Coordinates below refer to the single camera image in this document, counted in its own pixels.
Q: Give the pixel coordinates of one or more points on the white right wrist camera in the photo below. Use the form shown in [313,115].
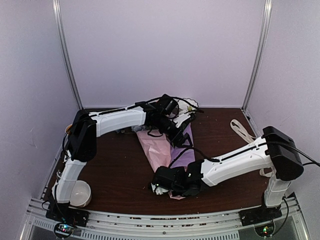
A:
[158,190]

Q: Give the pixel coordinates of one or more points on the white scalloped bowl black rim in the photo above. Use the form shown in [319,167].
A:
[187,105]

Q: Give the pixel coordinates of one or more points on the round circuit board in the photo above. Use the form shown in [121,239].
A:
[265,230]
[63,230]

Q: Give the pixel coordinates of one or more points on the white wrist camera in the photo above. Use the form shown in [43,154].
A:
[158,190]
[181,118]

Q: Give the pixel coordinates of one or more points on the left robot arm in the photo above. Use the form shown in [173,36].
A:
[80,146]

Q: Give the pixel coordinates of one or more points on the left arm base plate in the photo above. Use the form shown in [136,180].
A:
[70,215]

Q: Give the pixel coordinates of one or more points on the plain white round bowl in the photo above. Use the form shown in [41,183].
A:
[81,194]

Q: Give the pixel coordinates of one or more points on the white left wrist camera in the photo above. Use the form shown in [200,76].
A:
[181,118]

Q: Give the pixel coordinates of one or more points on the patterned mug yellow inside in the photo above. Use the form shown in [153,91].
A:
[68,128]

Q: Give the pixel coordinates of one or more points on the aluminium left corner post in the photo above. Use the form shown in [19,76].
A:
[65,53]

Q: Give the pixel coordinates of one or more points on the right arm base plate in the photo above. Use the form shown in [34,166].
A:
[259,215]

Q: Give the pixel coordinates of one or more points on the left round circuit board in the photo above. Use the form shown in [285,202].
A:
[63,230]

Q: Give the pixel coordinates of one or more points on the right round circuit board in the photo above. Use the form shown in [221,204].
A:
[265,230]

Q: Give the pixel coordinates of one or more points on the aluminium front rail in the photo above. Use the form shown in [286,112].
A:
[224,225]

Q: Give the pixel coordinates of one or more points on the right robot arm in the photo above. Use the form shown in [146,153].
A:
[274,150]

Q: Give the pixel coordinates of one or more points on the aluminium corner post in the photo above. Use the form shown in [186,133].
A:
[264,30]
[65,53]

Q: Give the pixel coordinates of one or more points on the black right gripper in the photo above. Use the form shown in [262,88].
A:
[182,169]

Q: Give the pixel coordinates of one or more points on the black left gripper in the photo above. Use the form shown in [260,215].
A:
[178,143]

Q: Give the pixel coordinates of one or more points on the aluminium right corner post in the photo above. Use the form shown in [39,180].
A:
[264,30]

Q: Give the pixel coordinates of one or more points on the cream ribbon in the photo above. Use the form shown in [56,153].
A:
[241,131]

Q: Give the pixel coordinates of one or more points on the blue flower bunch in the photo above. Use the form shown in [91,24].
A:
[132,129]

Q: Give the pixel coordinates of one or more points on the purple tissue paper sheet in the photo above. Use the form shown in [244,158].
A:
[159,152]

